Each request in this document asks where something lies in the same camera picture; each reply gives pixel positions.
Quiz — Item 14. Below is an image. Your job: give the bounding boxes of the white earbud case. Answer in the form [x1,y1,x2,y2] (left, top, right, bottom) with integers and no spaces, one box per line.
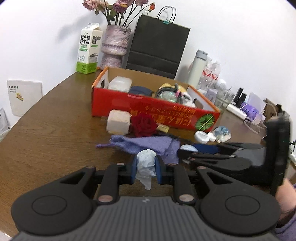
[194,131,217,144]

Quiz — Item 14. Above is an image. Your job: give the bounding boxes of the round white disc device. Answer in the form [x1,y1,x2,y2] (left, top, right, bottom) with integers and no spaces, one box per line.
[180,144,198,152]

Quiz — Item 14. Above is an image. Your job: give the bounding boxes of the white tissue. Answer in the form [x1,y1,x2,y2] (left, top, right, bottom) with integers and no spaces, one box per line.
[135,149,157,190]

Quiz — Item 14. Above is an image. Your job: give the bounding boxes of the blue white snack packet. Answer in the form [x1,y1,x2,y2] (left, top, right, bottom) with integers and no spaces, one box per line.
[212,126,231,143]

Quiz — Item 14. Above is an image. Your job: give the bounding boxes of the purple cloth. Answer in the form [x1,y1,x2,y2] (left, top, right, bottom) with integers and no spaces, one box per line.
[96,135,180,164]

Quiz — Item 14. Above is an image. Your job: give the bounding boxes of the white and yellow plush toy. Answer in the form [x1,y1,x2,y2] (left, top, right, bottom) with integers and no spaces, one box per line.
[155,83,196,108]

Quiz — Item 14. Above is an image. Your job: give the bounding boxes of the beige cube block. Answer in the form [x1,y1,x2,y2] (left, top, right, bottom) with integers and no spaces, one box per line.
[106,109,131,135]

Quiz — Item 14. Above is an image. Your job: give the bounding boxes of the red fabric rose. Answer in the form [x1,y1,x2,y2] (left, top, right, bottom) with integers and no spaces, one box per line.
[131,116,158,137]

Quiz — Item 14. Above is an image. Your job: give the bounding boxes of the glittery translucent plastic bag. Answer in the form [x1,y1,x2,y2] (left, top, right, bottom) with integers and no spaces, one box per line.
[159,90,178,103]

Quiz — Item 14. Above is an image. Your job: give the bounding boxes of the black braided cable bundle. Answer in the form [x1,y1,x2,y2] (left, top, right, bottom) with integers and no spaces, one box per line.
[154,82,188,105]

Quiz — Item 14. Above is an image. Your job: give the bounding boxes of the navy blue zip case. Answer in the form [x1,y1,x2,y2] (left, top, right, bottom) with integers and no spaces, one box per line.
[128,86,154,97]

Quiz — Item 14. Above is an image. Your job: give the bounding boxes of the translucent white plastic container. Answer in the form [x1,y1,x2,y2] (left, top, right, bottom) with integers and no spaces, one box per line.
[108,76,132,92]

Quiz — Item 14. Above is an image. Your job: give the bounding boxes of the person's right hand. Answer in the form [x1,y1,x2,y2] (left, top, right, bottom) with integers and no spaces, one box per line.
[275,178,295,227]

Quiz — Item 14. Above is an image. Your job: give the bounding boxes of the white power strip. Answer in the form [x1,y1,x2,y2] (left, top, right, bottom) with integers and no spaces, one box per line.
[226,104,247,121]

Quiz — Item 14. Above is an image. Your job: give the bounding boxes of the purple tissue pack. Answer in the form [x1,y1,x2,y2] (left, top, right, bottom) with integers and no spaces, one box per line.
[240,102,259,120]

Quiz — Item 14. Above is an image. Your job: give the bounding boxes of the red cardboard box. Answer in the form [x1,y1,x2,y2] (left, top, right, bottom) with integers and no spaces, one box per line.
[91,67,220,132]

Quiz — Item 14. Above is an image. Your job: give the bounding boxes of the clear glass cup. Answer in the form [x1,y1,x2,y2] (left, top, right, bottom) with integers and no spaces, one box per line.
[214,87,234,113]

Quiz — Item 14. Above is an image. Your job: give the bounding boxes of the black bottles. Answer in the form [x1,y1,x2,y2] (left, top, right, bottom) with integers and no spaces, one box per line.
[233,88,247,108]

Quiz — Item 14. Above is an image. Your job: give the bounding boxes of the left plastic water bottle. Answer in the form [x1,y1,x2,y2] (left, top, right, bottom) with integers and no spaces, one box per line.
[200,58,212,89]

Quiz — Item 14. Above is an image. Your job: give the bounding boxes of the plastic water bottle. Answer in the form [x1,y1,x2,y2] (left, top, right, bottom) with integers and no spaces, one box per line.
[211,61,221,81]
[200,58,212,89]

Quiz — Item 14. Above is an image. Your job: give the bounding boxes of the white thermos bottle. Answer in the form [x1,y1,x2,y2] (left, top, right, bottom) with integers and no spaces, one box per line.
[188,50,208,87]

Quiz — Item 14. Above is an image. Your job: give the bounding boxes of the right plastic water bottle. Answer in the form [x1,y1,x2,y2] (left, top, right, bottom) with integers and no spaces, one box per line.
[211,61,221,81]

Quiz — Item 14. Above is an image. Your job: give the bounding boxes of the black paper bag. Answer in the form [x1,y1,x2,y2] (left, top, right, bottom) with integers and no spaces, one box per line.
[126,6,190,79]

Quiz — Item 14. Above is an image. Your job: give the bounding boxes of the purple textured vase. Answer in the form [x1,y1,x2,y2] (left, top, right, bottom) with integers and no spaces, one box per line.
[99,25,132,70]

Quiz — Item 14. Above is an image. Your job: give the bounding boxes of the white green milk carton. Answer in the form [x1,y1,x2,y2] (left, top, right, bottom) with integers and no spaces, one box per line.
[76,23,103,74]

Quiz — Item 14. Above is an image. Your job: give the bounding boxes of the dried pink roses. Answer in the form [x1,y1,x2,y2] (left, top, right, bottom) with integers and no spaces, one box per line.
[82,0,156,27]

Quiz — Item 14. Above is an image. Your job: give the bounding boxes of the white cable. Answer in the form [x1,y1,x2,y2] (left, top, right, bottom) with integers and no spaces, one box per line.
[244,115,269,135]

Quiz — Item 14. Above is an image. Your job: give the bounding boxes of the white wall board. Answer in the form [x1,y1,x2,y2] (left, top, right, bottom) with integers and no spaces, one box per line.
[7,80,43,117]

